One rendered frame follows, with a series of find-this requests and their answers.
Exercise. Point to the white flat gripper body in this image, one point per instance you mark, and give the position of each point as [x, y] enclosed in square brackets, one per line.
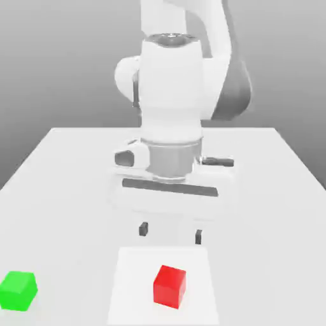
[168, 201]

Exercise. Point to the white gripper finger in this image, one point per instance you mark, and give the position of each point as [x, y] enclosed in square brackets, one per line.
[199, 236]
[143, 228]

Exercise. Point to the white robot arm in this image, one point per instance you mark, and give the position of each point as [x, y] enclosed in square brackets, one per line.
[169, 89]

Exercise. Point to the small red cube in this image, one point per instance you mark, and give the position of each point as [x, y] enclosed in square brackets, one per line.
[169, 286]

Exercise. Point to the small green cube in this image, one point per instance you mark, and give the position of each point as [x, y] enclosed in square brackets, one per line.
[17, 290]

